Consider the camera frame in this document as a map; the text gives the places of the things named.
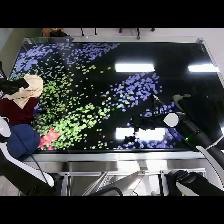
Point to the cream garment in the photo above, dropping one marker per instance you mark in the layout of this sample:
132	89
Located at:
33	86

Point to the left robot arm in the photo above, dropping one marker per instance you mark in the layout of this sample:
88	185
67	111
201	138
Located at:
18	175

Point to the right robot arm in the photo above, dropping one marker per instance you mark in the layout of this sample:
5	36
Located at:
195	133

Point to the blue garment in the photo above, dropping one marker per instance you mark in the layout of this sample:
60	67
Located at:
23	140

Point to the dark red garment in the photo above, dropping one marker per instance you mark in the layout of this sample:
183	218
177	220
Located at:
16	111

